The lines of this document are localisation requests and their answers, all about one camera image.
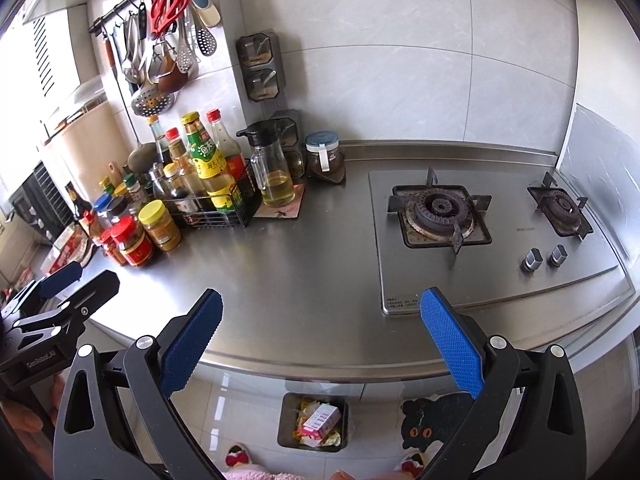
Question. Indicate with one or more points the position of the pink coaster mat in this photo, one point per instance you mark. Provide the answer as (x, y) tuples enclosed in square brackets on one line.
[(295, 205)]

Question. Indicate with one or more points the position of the stainless steel gas stove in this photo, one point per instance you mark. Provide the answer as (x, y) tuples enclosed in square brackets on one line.
[(500, 270)]

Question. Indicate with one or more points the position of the black lid jar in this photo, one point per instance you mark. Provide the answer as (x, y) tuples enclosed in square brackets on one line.
[(118, 206)]

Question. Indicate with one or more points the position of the glass jar with blue lid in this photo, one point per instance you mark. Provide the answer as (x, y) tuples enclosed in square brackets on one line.
[(322, 152)]

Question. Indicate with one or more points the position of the red printed snack bag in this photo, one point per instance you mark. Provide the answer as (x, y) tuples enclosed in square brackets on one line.
[(67, 255)]

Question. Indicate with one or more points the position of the black cat floor mat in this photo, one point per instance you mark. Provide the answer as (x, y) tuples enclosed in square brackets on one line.
[(435, 425)]

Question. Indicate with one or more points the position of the large red lid jar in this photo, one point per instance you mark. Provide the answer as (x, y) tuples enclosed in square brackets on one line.
[(132, 245)]

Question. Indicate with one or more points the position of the large black pan support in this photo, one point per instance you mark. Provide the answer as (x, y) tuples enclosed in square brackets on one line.
[(440, 210)]

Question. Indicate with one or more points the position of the yellow lid jar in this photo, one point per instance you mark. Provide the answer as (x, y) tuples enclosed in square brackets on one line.
[(160, 227)]

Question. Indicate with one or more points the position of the yellow cap bottle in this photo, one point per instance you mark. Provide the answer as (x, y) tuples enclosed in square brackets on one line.
[(105, 183)]

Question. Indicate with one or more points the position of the small steel slotted spoon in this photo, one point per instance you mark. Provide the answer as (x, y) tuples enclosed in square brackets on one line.
[(205, 42)]

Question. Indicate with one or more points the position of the small black pan support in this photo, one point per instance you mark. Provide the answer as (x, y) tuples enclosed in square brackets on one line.
[(562, 207)]

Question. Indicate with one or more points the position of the steel stove knob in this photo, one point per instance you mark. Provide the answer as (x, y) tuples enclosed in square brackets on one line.
[(558, 255), (533, 260)]

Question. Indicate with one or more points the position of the red white slipper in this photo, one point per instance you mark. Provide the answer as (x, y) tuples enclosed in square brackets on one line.
[(237, 456), (411, 465)]

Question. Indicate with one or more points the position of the steel tongs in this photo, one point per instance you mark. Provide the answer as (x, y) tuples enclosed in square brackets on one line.
[(132, 50)]

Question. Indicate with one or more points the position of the small white pink carton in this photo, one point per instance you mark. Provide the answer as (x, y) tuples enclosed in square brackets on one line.
[(320, 419)]

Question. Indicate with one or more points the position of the steel slotted spatula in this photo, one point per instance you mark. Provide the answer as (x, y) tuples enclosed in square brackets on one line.
[(186, 55)]

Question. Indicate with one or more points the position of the dark soy bottle red neck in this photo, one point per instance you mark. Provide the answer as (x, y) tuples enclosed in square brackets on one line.
[(77, 202)]

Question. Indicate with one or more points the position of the brown ladle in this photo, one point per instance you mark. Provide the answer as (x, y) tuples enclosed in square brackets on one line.
[(175, 77)]

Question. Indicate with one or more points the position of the glass bottle steel cap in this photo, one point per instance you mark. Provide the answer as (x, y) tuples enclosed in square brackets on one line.
[(159, 182)]

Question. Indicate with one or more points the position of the aluminium foil splash guard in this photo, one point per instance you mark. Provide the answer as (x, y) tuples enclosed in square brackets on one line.
[(600, 175)]

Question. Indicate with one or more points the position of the red label red cap bottle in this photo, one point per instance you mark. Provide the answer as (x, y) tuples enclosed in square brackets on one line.
[(232, 150)]

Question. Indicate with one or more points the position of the green yellow label bottle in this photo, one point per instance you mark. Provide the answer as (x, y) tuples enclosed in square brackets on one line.
[(207, 165)]

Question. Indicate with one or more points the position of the red kitchen scissors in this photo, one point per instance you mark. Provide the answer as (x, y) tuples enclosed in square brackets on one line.
[(167, 12)]

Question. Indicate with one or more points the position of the green cap spice bottle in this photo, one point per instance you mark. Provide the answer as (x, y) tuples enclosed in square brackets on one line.
[(132, 187)]

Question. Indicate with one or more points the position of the grey floor waste bin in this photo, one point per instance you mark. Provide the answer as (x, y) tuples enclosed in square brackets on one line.
[(286, 425)]

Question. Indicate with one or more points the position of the glass oil dispenser black lid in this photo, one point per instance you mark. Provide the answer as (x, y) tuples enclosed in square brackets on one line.
[(275, 180)]

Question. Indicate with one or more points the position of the tall glass sauce bottle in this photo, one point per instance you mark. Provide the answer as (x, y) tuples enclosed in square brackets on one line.
[(179, 152)]

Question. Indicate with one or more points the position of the black countertop oven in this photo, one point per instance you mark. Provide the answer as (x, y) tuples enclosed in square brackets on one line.
[(35, 200)]

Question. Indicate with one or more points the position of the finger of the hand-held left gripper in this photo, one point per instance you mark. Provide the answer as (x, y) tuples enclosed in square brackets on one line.
[(60, 277), (97, 292)]

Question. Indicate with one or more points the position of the dark coaster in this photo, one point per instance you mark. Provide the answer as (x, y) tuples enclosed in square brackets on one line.
[(332, 177)]

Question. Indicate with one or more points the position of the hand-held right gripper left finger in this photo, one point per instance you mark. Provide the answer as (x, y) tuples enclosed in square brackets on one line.
[(192, 340)]

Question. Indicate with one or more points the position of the grey tiered spice rack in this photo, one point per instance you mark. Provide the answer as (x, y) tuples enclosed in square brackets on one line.
[(260, 50)]

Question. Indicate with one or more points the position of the small dark soy sauce bottle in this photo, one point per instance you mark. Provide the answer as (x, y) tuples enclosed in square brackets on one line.
[(180, 195)]

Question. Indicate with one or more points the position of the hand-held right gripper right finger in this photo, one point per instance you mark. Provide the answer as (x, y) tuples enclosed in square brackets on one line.
[(450, 340)]

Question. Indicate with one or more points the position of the slim dark liquid bottle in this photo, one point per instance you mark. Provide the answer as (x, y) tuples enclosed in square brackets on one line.
[(159, 140)]

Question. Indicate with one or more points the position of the small red lid jar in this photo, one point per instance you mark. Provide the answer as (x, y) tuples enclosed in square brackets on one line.
[(111, 250)]

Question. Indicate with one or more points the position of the round steel skimmer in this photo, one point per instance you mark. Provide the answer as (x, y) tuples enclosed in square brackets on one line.
[(152, 100)]

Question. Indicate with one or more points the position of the grey ladle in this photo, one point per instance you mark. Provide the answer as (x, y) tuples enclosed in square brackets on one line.
[(142, 157)]

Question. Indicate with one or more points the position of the pink fluffy garment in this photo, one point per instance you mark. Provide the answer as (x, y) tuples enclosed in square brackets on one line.
[(245, 474)]

